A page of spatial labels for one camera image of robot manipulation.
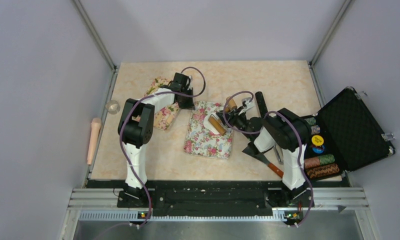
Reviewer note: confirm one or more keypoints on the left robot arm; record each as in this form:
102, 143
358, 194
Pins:
136, 127

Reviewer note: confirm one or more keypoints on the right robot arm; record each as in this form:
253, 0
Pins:
284, 129

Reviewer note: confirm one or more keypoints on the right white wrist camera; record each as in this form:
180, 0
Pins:
247, 104

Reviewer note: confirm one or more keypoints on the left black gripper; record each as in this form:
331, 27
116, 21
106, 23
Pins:
189, 105

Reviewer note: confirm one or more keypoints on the open black poker chip case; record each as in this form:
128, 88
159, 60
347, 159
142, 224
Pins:
344, 137

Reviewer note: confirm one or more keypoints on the yellow floral cloth pad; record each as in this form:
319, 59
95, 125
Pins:
164, 114

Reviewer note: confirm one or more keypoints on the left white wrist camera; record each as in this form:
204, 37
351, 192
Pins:
188, 82

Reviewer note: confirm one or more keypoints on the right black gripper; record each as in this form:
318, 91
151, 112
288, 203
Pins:
233, 115

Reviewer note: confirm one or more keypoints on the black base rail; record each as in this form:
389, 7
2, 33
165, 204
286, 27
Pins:
214, 201

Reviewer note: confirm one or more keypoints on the black ridged rolling stick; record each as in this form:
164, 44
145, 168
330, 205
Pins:
261, 104

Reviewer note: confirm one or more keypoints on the white dough piece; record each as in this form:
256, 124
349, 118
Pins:
213, 124

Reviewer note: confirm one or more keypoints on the wooden double-ended rolling pin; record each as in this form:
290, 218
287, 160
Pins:
218, 107

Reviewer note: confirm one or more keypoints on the metal scraper with red handle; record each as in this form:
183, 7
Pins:
253, 152

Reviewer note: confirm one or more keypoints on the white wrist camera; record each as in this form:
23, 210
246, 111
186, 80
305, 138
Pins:
188, 82
247, 104

